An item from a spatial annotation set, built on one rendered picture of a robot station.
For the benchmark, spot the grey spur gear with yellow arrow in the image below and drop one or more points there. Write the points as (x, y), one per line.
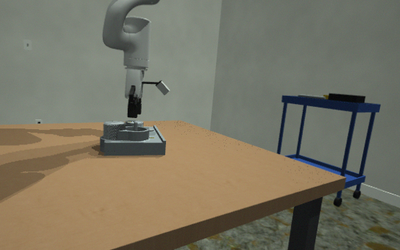
(131, 123)

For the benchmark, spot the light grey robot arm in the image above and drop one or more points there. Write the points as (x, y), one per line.
(133, 37)

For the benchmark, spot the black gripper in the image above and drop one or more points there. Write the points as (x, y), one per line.
(134, 79)

